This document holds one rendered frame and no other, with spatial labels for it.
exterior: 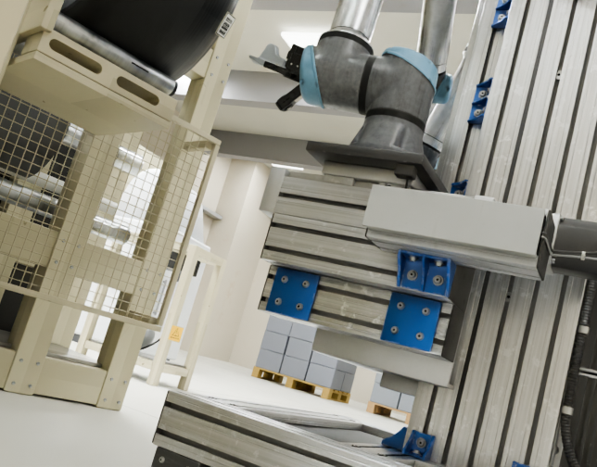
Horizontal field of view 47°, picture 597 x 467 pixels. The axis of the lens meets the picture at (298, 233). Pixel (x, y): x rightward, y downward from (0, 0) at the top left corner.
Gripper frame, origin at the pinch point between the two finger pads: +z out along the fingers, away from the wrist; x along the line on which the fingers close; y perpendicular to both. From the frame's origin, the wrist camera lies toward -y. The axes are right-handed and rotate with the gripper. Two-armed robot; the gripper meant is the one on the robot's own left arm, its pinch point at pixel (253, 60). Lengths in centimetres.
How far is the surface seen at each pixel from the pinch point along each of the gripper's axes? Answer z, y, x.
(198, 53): 13.4, -3.1, 1.5
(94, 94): 27.5, -20.3, 19.6
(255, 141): 205, -115, -910
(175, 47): 17.5, -3.8, 6.6
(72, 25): 35.1, -7.2, 23.5
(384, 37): 31, 69, -540
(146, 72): 21.7, -11.9, 9.0
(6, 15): 1, -5, 98
